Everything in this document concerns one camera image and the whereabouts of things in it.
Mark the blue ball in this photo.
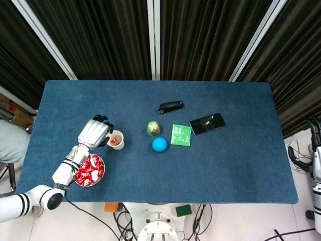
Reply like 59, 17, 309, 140
151, 137, 168, 153

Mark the dark green pad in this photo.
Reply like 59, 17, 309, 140
175, 204, 193, 218

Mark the black smartphone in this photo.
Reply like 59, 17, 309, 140
189, 112, 226, 136

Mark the black cable bundle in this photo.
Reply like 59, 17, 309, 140
112, 203, 138, 241
183, 203, 214, 241

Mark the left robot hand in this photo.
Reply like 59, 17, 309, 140
77, 114, 115, 149

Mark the white partition frame post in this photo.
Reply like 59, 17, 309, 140
11, 0, 78, 81
146, 0, 161, 81
228, 0, 288, 82

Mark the brown cardboard box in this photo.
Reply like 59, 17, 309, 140
0, 93, 35, 126

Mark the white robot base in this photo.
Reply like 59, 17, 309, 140
122, 202, 194, 241

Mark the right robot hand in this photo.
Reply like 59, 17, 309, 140
287, 116, 321, 183

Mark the white frame rail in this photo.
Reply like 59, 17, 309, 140
283, 127, 313, 145
0, 84, 39, 114

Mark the silver metal plate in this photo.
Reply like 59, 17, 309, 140
75, 153, 106, 188

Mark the green sachet packet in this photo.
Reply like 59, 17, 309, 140
170, 124, 193, 146

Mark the blue felt table cloth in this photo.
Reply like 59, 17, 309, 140
13, 80, 299, 204

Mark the black stapler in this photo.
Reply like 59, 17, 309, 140
157, 100, 185, 115

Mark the black office chair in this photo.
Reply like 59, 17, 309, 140
0, 123, 35, 191

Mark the orange box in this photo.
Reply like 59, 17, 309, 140
104, 202, 120, 213

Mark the black pleated curtain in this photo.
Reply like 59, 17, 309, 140
159, 0, 274, 81
237, 0, 321, 139
26, 0, 152, 81
0, 0, 70, 108

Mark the white paper cup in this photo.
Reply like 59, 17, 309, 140
106, 130, 125, 151

